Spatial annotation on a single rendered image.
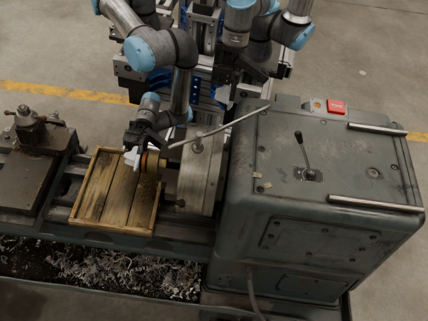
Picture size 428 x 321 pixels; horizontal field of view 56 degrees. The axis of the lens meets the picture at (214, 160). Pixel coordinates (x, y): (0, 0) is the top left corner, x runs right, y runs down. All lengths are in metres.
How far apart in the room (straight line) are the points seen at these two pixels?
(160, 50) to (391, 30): 3.57
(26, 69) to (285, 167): 2.68
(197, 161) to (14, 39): 2.86
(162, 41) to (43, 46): 2.50
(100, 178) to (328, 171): 0.86
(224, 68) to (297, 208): 0.45
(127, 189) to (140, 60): 0.53
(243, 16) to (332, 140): 0.52
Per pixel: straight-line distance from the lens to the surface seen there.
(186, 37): 1.37
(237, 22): 1.11
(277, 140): 1.31
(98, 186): 1.61
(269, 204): 1.17
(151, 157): 1.38
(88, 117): 3.09
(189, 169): 1.25
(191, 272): 1.77
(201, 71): 1.81
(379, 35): 4.49
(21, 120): 1.53
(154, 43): 1.33
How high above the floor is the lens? 2.21
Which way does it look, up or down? 52 degrees down
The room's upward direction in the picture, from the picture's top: 10 degrees clockwise
